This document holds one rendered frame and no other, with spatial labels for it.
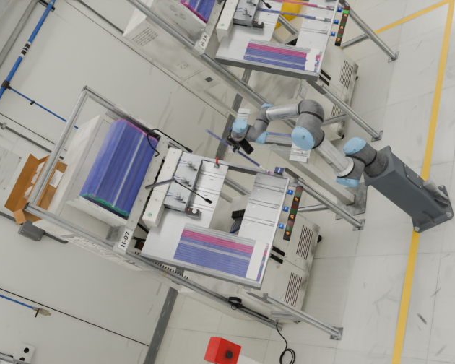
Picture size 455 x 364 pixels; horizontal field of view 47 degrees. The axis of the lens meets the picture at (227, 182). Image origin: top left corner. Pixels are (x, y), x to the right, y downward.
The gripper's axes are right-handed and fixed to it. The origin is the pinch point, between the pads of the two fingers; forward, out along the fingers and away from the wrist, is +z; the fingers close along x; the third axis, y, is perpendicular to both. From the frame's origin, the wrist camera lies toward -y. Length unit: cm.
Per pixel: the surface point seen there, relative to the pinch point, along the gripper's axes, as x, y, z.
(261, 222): 22.8, -38.4, 4.5
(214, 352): 94, -65, 4
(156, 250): 74, -3, 12
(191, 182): 30.6, 8.8, 8.3
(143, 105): -32, 125, 157
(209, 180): 21.4, 3.0, 13.2
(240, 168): 3.5, -6.9, 10.9
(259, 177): 0.9, -19.3, 8.5
